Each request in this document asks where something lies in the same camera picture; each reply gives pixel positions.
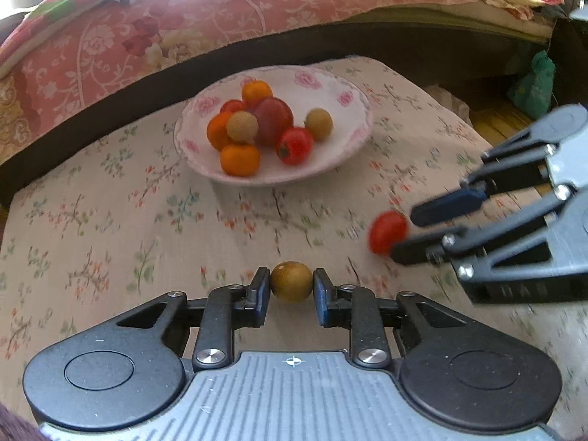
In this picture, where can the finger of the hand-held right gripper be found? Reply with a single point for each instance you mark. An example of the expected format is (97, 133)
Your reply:
(452, 202)
(422, 248)

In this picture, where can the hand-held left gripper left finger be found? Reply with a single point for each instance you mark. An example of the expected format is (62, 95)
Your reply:
(261, 296)

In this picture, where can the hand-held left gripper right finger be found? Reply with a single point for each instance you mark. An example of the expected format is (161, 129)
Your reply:
(323, 298)

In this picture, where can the white pink-flowered plate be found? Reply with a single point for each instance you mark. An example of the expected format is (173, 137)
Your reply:
(340, 138)

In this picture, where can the small mandarin orange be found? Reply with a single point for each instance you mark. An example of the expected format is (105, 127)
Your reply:
(217, 131)
(240, 161)

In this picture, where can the large orange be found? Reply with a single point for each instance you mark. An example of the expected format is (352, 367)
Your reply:
(257, 93)

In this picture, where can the green bag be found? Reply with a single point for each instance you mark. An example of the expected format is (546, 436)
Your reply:
(535, 85)

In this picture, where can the beige floral tablecloth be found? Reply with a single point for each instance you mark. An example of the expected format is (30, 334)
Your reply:
(115, 220)

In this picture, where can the large dark red tomato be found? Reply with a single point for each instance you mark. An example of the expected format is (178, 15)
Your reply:
(278, 117)

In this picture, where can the small cherry tomato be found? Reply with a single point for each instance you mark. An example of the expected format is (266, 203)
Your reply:
(229, 105)

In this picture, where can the person's clothing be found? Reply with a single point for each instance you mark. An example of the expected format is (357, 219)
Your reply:
(16, 425)

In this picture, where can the pink floral blanket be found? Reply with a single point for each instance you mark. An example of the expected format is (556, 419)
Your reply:
(183, 23)

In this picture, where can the red floral pillow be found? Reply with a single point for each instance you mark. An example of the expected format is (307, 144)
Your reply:
(69, 4)

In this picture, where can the dark bed frame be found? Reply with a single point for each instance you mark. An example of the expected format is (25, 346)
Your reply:
(321, 41)

